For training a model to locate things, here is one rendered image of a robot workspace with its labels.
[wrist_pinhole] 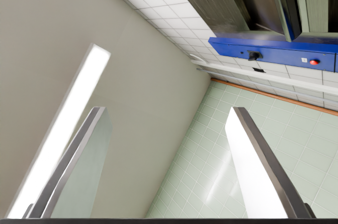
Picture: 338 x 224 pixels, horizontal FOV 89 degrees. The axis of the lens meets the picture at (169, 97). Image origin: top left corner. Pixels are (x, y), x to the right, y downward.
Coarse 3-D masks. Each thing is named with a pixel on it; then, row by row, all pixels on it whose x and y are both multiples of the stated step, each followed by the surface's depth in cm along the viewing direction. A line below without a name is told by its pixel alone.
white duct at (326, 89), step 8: (200, 64) 153; (208, 64) 143; (216, 64) 138; (240, 72) 124; (248, 72) 118; (256, 72) 115; (272, 80) 111; (280, 80) 105; (288, 80) 101; (296, 80) 98; (312, 88) 95; (320, 88) 90; (328, 88) 88; (336, 88) 86
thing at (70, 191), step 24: (96, 120) 9; (72, 144) 8; (96, 144) 9; (72, 168) 7; (96, 168) 9; (48, 192) 6; (72, 192) 7; (24, 216) 6; (48, 216) 5; (72, 216) 7
